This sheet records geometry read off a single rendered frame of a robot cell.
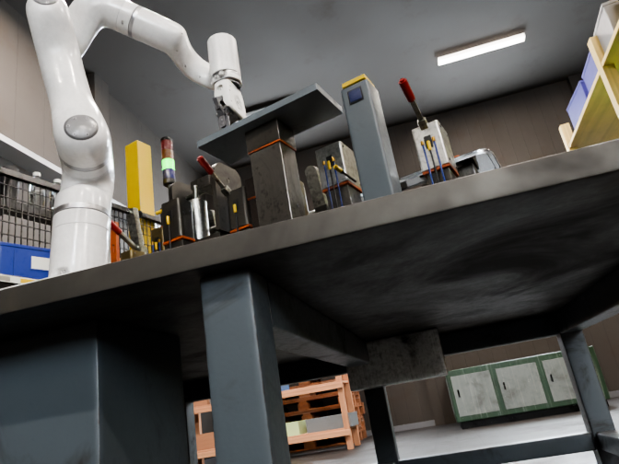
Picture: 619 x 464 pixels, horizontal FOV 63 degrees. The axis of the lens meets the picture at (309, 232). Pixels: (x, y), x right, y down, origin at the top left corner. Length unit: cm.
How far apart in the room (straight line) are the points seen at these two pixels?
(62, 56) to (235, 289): 90
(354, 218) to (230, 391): 28
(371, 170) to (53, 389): 73
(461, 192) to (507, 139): 857
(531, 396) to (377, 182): 567
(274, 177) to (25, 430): 72
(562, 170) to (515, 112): 879
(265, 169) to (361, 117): 27
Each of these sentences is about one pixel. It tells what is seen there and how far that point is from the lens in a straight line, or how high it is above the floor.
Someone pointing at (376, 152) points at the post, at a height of 96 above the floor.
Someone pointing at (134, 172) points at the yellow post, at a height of 181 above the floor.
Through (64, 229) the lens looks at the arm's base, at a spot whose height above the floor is 89.
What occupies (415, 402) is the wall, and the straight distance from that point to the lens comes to 823.
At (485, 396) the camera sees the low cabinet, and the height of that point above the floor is 32.
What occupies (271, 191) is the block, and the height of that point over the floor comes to 96.
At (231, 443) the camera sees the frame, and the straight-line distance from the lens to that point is 72.
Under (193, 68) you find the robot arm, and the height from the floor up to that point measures 145.
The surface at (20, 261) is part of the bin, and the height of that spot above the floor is 110.
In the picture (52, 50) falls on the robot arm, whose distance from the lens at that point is 148.
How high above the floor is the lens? 45
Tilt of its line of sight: 19 degrees up
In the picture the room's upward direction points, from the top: 10 degrees counter-clockwise
